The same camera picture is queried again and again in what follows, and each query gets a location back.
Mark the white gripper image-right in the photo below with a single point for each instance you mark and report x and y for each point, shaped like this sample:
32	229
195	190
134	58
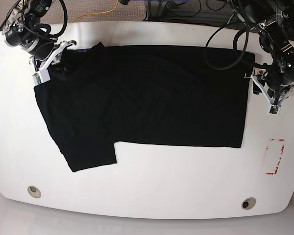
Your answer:
274	96

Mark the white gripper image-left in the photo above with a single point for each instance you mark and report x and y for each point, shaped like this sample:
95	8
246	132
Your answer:
40	66

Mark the black t-shirt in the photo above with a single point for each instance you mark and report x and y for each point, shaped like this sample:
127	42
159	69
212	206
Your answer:
163	95

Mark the red tape rectangle marking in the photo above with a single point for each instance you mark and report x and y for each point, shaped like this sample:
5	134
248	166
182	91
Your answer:
273	155

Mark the wrist camera board image-left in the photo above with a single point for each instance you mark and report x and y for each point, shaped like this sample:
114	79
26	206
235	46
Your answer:
37	79

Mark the wrist camera board image-right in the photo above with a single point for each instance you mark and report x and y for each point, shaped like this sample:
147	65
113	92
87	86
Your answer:
274	110

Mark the right table cable grommet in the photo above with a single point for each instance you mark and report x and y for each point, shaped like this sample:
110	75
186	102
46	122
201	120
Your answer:
248	203

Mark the table cable grommet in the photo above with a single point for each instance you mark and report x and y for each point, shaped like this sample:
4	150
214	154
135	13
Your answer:
34	192
248	203

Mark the left table cable grommet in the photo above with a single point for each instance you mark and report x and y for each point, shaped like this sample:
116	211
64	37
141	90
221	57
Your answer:
34	192

